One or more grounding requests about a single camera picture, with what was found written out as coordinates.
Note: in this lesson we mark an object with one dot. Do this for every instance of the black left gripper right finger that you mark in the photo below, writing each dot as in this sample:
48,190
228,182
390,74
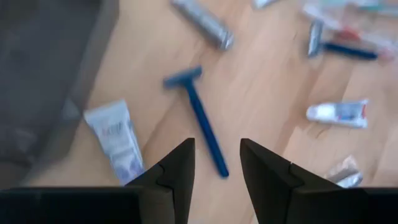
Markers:
267,186

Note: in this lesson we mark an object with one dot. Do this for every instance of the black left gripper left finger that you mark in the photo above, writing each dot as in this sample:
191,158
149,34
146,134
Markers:
174,186

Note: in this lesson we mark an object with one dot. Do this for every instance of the blue disposable razor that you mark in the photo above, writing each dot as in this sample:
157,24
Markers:
202,121

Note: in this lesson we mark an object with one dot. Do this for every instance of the white tube with purple print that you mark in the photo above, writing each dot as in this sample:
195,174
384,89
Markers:
115,137

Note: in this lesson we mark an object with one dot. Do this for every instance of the small tube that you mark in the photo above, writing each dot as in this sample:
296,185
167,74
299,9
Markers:
345,174

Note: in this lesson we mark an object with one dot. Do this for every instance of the white red-blue toothpaste tube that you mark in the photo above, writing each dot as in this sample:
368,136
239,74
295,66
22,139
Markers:
335,112

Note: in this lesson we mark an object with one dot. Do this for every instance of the blue razor with silver head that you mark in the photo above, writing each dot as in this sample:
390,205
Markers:
348,50

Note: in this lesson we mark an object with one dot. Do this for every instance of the silver toiletry tube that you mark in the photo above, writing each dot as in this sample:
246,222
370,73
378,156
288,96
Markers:
205,23

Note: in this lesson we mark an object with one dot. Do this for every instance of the clear toiletry packet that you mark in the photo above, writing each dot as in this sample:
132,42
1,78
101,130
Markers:
348,34

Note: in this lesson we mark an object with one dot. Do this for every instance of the green toothbrush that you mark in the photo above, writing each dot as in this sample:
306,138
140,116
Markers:
382,9

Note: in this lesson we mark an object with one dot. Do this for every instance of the smoke grey plastic bin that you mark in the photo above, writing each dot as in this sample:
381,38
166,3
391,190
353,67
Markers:
46,77

